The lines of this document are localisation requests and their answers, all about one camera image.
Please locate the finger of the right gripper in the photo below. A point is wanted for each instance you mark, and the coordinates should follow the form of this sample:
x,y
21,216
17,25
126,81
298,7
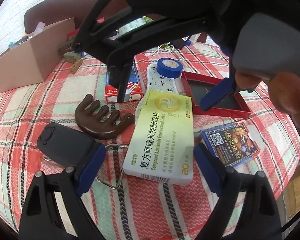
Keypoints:
x,y
119,69
224,88

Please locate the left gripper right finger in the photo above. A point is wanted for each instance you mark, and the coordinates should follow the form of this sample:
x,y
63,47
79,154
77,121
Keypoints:
x,y
259,218

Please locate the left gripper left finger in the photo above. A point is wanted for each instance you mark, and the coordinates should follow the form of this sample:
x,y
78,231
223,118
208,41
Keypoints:
x,y
40,218

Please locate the dark playing card box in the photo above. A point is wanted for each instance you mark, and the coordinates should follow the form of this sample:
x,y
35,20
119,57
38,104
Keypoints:
x,y
233,144

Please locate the yellow-green medicine box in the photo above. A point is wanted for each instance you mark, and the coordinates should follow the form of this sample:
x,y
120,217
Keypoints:
x,y
160,134

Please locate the person right hand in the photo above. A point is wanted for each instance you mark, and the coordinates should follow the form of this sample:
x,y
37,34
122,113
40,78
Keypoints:
x,y
284,93

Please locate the clear patterned tape roll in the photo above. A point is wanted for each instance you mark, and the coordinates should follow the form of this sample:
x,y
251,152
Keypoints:
x,y
133,25

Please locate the red shallow box tray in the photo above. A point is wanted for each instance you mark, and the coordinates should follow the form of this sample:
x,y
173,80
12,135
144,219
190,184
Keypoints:
x,y
196,86

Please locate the red blue card box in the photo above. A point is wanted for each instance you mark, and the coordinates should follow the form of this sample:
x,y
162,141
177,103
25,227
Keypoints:
x,y
134,90

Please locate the olive green small block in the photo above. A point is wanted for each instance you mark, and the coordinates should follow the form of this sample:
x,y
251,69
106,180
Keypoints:
x,y
71,57

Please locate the blue tape roll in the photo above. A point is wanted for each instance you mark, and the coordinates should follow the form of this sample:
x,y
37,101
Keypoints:
x,y
170,68

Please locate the red checkered tablecloth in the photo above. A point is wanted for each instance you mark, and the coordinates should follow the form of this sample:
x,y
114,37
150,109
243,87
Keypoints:
x,y
144,206

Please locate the dark red wooden chair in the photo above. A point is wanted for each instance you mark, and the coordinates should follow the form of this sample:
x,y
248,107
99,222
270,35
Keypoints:
x,y
51,11

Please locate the brown wooden comb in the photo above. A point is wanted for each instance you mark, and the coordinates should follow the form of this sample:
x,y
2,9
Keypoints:
x,y
89,115

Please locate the large cardboard storage box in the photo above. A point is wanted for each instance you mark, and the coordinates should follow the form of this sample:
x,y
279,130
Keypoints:
x,y
32,61

